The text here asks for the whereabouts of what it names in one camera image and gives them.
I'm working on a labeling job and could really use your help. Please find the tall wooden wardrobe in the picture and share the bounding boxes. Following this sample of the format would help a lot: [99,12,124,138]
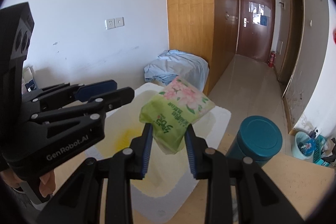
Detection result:
[164,0,240,96]

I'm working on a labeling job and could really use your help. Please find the pale blue bedsheet pile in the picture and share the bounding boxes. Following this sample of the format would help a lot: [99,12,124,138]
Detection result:
[143,49,210,96]

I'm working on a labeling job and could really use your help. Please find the white double wall socket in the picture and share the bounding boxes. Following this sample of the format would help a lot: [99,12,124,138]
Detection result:
[104,17,124,30]

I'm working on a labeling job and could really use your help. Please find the white door notice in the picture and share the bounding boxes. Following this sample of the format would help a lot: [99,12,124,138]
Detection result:
[248,2,264,16]

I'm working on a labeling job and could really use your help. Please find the white foam box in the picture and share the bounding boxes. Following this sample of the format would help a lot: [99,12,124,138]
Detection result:
[84,82,232,223]

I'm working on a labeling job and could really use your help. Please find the dark brown entrance door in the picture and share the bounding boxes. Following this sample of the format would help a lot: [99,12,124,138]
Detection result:
[236,0,276,62]

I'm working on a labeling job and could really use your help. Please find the brown side door frame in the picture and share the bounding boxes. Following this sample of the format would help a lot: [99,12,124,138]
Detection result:
[278,0,305,83]

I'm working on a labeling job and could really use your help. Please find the person's left hand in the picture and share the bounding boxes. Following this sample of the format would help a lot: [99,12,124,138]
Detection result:
[39,168,56,199]

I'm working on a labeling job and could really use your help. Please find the white and blue carton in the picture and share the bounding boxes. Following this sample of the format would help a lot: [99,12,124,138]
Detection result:
[22,67,40,93]

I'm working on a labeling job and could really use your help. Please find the teal printed cardboard box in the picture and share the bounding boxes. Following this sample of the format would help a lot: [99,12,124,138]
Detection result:
[312,135,336,167]

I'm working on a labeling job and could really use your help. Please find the light blue plastic bucket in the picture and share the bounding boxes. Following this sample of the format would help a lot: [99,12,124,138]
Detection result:
[294,131,319,160]

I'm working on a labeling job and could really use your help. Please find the teal round tin canister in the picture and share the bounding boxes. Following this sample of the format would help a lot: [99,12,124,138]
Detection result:
[225,115,283,168]

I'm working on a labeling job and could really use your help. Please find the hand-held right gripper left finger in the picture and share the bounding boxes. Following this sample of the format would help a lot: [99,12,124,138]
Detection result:
[35,123,154,224]

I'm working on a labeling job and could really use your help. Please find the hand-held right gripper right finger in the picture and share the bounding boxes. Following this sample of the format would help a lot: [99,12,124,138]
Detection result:
[184,124,306,224]

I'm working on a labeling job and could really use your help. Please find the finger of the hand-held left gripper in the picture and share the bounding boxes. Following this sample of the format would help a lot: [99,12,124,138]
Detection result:
[24,87,135,125]
[22,80,118,109]

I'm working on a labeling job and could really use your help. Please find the green floral tissue pack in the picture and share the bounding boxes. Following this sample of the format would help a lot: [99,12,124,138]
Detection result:
[139,76,216,155]

